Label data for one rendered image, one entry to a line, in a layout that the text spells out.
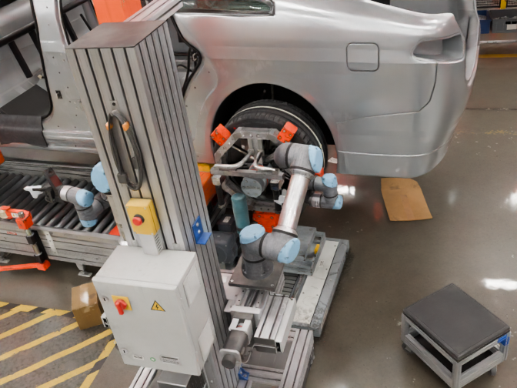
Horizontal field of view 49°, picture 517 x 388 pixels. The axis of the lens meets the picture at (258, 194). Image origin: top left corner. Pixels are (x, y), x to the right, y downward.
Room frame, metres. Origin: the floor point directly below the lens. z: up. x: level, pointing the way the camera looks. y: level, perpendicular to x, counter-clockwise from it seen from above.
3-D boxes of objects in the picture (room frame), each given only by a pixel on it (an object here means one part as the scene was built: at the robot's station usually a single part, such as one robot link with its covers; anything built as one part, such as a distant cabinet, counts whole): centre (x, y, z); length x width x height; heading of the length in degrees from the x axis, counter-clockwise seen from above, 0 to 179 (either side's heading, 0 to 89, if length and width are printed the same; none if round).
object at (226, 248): (2.97, 0.23, 0.26); 0.42 x 0.18 x 0.35; 156
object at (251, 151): (2.74, 0.10, 1.03); 0.19 x 0.18 x 0.11; 156
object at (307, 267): (2.97, -0.11, 0.13); 0.50 x 0.36 x 0.10; 66
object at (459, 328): (1.97, -0.90, 0.17); 0.43 x 0.36 x 0.34; 24
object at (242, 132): (2.81, -0.04, 0.85); 0.54 x 0.07 x 0.54; 66
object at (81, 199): (2.23, 0.81, 1.21); 0.11 x 0.08 x 0.09; 55
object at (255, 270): (2.01, 0.05, 0.87); 0.15 x 0.15 x 0.10
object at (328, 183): (2.42, -0.35, 0.95); 0.11 x 0.08 x 0.11; 57
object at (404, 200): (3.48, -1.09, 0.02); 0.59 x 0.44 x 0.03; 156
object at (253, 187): (2.75, -0.01, 0.85); 0.21 x 0.14 x 0.14; 156
